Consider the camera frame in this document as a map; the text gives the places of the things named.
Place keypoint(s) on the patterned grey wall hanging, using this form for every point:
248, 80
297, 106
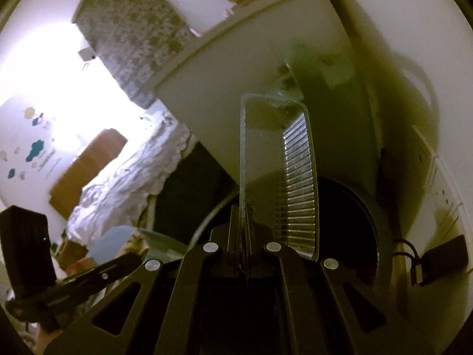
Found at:
134, 39

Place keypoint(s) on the white cabinet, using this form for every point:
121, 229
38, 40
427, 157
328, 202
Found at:
204, 84

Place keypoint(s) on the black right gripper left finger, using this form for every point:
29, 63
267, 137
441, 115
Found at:
188, 306

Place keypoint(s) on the black round trash bin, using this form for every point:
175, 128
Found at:
319, 218

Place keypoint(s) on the white rumpled bed duvet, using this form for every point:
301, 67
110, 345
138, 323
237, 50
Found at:
118, 195

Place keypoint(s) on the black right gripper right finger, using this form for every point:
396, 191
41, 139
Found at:
299, 306

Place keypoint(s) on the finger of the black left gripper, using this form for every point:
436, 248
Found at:
75, 290

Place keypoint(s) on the wooden headboard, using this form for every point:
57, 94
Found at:
67, 190

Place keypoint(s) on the clear plastic tray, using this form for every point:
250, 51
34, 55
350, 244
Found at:
278, 176

